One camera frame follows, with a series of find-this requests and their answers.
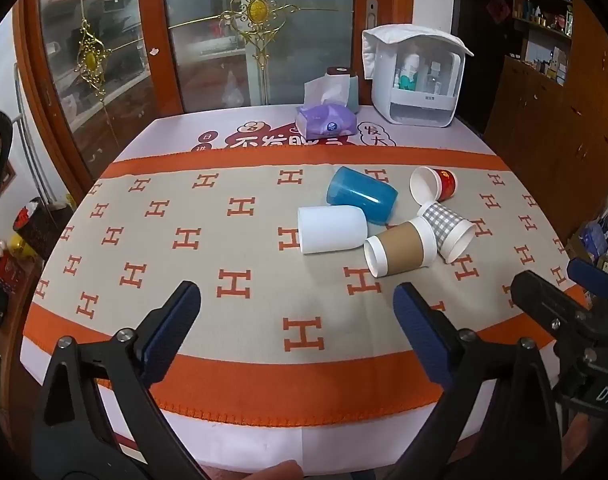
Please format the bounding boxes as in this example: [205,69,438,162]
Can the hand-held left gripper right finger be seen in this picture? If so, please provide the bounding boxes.
[392,282,568,480]

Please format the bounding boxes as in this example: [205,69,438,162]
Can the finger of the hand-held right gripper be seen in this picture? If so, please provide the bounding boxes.
[509,269,596,347]
[566,257,608,302]

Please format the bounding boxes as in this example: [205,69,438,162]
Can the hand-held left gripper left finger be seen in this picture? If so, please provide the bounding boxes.
[31,280,203,480]

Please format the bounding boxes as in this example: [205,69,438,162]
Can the brown sleeve paper cup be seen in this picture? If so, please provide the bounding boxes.
[363,217,438,279]

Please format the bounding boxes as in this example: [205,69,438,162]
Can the grey checked paper cup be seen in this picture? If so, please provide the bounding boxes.
[416,201,478,265]

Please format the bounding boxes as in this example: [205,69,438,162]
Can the white plastic cup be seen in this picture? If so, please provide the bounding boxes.
[297,204,369,256]

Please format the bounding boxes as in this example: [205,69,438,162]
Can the blue plastic cup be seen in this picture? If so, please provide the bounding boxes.
[326,165,399,227]

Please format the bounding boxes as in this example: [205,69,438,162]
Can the red paper cup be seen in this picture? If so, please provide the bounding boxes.
[409,166,458,208]

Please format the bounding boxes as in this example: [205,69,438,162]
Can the person's left hand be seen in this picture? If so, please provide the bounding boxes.
[211,459,305,480]

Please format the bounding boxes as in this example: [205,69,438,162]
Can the blue box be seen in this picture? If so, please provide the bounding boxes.
[578,221,608,263]

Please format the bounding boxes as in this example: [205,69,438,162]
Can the orange beige patterned blanket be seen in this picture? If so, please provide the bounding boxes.
[26,148,592,428]

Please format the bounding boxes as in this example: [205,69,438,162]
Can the brown wooden cabinet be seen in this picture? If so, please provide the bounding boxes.
[483,7,608,248]

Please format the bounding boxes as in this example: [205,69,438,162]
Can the dark woven basket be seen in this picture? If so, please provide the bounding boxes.
[13,197,78,259]

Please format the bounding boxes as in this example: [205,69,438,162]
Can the red box with white beads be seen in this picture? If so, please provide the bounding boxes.
[0,241,27,293]

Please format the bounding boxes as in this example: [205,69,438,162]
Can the white printed table cover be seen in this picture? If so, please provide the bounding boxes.
[20,104,510,476]

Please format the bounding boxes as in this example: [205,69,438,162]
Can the purple tissue pack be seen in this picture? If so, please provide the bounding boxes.
[294,76,359,138]

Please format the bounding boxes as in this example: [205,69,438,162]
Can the white cosmetics storage box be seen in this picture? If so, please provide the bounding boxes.
[362,24,475,128]

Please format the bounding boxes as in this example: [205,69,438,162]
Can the green canister with brown lid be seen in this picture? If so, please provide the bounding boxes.
[325,66,360,113]

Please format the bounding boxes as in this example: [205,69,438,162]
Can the wooden glass sliding door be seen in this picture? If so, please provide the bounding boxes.
[13,0,417,188]

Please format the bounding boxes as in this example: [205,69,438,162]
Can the wooden wall shelf with bottles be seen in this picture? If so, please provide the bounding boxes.
[513,0,576,87]

